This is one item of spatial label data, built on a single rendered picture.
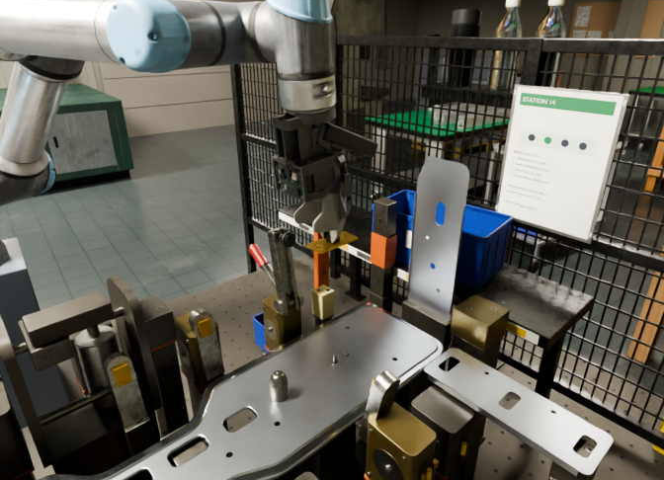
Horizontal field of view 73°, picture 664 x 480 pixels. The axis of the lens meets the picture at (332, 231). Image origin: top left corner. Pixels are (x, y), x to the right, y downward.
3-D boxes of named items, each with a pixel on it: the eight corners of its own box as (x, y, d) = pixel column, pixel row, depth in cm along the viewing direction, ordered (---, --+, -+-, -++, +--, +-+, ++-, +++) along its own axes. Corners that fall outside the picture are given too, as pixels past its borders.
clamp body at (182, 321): (211, 485, 93) (188, 340, 78) (189, 451, 101) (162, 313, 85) (239, 466, 97) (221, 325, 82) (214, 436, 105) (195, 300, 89)
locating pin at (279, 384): (278, 412, 74) (275, 381, 72) (267, 401, 77) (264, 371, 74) (292, 402, 76) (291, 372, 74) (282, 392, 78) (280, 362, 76)
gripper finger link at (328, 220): (309, 253, 69) (300, 198, 65) (338, 238, 72) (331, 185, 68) (322, 259, 67) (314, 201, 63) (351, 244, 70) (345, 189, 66)
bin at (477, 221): (477, 290, 100) (486, 238, 95) (368, 251, 118) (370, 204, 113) (506, 264, 112) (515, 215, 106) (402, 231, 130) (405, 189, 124)
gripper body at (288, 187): (275, 194, 67) (263, 113, 61) (319, 177, 72) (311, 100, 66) (307, 207, 62) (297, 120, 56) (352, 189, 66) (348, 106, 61)
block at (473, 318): (464, 460, 98) (488, 325, 84) (435, 438, 104) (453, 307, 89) (484, 440, 103) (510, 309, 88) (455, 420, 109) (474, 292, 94)
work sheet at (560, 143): (590, 244, 96) (628, 94, 83) (493, 214, 111) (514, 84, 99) (593, 241, 97) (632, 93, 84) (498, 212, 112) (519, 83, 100)
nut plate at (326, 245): (320, 254, 69) (320, 247, 69) (304, 246, 72) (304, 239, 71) (359, 239, 74) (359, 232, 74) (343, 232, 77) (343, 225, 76)
